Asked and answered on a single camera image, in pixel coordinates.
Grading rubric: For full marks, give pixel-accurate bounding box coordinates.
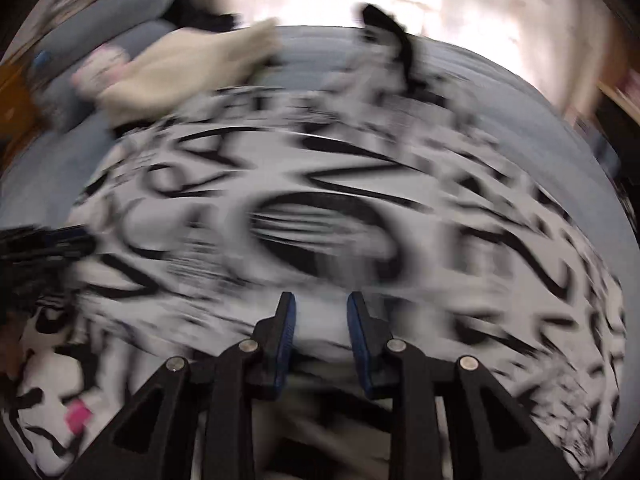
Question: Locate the black white graffiti print garment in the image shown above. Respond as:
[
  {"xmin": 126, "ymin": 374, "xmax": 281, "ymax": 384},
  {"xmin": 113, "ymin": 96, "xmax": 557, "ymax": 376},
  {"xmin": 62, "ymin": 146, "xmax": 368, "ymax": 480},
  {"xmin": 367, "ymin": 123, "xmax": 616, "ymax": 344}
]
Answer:
[{"xmin": 0, "ymin": 1, "xmax": 629, "ymax": 480}]

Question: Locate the blue bed sheet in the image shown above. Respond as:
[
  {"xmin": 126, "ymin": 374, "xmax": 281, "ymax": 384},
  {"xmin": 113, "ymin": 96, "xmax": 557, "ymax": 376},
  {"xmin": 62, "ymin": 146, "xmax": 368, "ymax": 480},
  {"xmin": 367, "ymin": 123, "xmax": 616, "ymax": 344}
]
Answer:
[{"xmin": 1, "ymin": 27, "xmax": 639, "ymax": 274}]

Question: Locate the wooden headboard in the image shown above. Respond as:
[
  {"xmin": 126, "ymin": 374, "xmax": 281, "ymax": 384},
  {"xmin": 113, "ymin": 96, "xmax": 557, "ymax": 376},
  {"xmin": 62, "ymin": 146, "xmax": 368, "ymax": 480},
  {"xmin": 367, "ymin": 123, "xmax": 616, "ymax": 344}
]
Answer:
[{"xmin": 0, "ymin": 55, "xmax": 44, "ymax": 172}]

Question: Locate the pink white plush cat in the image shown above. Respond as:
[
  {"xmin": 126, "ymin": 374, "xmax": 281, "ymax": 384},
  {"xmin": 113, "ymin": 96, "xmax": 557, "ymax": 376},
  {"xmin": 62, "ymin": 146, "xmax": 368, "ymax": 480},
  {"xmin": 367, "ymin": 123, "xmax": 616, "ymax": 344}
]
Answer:
[{"xmin": 70, "ymin": 44, "xmax": 130, "ymax": 101}]

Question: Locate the folded cream fleece garment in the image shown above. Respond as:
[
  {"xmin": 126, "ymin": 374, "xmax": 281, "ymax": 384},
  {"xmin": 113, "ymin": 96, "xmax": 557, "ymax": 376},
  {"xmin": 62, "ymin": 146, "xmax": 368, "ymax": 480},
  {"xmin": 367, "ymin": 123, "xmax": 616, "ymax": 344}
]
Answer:
[{"xmin": 96, "ymin": 18, "xmax": 280, "ymax": 127}]

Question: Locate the black fuzzy garment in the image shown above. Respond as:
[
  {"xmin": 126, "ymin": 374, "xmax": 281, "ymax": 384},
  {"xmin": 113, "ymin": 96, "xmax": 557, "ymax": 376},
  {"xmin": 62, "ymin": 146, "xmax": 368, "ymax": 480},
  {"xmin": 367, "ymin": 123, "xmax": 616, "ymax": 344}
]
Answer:
[{"xmin": 160, "ymin": 0, "xmax": 236, "ymax": 32}]

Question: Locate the wooden shelf unit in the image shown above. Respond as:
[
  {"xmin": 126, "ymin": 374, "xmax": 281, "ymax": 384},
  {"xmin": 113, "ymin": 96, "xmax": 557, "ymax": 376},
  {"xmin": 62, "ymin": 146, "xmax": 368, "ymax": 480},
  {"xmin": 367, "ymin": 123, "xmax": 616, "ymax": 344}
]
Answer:
[{"xmin": 597, "ymin": 58, "xmax": 639, "ymax": 124}]

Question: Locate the floral white curtain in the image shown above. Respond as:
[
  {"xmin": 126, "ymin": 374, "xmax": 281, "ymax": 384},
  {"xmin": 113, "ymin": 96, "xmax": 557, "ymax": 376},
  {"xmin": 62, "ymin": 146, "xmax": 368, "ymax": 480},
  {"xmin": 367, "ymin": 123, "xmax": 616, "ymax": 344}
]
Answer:
[{"xmin": 169, "ymin": 0, "xmax": 622, "ymax": 111}]

